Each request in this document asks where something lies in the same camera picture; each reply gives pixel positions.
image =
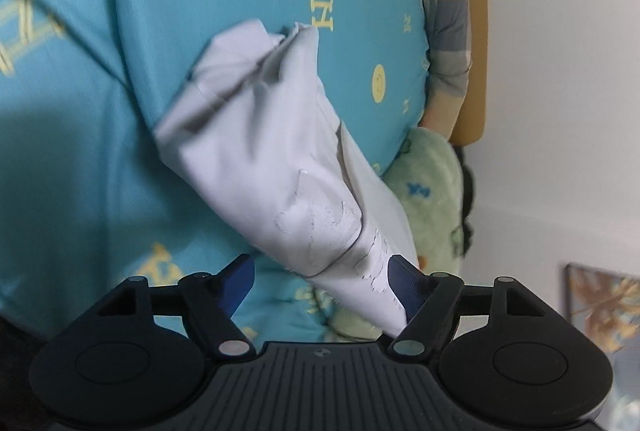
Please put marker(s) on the striped pillow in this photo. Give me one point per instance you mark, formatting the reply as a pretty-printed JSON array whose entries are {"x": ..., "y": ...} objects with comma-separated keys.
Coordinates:
[{"x": 447, "y": 36}]

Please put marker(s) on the teal patterned bed sheet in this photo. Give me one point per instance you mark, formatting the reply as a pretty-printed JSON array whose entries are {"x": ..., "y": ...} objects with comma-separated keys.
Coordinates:
[{"x": 100, "y": 86}]

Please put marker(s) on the light grey t-shirt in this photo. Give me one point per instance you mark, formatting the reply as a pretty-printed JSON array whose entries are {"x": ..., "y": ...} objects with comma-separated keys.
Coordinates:
[{"x": 270, "y": 136}]

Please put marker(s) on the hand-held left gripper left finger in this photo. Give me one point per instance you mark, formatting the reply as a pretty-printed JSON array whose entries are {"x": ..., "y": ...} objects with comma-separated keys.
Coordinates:
[{"x": 239, "y": 281}]

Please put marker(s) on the tan headboard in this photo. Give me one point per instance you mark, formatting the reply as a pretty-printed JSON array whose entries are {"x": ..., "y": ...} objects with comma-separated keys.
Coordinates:
[{"x": 477, "y": 36}]

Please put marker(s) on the black fuzzy cloth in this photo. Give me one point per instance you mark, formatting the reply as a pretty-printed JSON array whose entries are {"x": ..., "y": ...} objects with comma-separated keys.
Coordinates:
[{"x": 470, "y": 211}]

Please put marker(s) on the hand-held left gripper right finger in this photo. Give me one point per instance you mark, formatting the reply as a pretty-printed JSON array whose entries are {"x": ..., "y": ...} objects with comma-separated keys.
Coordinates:
[{"x": 407, "y": 283}]

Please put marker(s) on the green fleece blanket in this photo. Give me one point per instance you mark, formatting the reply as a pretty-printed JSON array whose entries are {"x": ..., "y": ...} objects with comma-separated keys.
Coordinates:
[{"x": 430, "y": 211}]

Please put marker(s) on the framed leaf picture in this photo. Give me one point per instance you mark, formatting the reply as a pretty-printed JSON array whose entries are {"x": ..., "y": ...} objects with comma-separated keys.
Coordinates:
[{"x": 600, "y": 306}]

